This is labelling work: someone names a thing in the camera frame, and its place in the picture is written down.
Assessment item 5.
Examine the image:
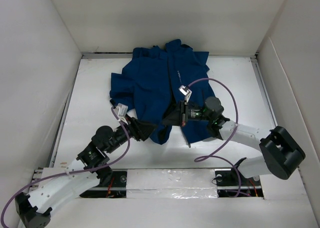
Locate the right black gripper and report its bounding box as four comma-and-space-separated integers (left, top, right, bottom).
161, 100, 213, 127

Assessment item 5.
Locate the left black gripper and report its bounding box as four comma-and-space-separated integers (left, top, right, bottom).
106, 113, 157, 153

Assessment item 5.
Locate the blue zip-up jacket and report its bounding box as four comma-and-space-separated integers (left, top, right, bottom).
109, 39, 214, 145

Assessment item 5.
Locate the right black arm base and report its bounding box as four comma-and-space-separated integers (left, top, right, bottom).
211, 167, 264, 198

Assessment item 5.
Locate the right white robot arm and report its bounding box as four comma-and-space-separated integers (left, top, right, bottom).
162, 96, 306, 185

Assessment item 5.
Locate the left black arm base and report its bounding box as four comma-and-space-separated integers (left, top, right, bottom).
79, 169, 128, 198

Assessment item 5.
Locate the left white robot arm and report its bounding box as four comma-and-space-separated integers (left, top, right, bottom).
14, 116, 157, 227

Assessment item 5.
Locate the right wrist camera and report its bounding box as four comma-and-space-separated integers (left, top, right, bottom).
178, 85, 192, 102

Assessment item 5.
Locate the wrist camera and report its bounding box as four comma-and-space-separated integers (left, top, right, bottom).
115, 103, 128, 122
178, 85, 192, 102

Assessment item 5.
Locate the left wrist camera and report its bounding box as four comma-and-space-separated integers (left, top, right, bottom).
115, 103, 128, 122

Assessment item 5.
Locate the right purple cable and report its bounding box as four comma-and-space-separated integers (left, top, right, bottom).
187, 78, 253, 197

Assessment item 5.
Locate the purple cable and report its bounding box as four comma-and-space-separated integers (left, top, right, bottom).
0, 107, 131, 228
187, 78, 253, 197

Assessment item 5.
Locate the silver aluminium rail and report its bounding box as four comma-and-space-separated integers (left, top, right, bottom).
250, 56, 278, 127

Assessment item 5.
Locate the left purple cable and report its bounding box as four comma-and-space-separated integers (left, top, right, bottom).
0, 107, 131, 228

